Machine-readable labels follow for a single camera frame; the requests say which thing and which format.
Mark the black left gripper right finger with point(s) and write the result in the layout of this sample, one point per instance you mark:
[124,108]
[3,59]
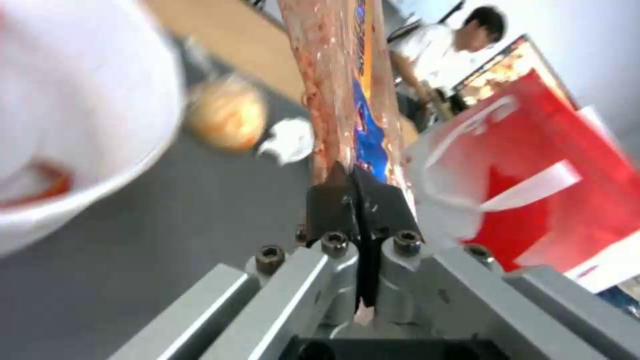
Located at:
[440,292]

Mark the crumpled white tissue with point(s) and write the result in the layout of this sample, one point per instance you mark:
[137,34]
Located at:
[287,140]

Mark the person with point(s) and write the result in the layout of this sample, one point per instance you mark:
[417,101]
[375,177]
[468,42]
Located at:
[440,52]

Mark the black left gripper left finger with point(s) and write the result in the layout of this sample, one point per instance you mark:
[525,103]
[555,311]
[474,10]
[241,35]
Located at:
[280,285]

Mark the brown snack wrapper blue print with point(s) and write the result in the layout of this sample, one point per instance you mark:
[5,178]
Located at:
[340,82]

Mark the white paper bowl red stains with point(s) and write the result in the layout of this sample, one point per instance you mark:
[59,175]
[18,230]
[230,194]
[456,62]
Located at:
[75,127]

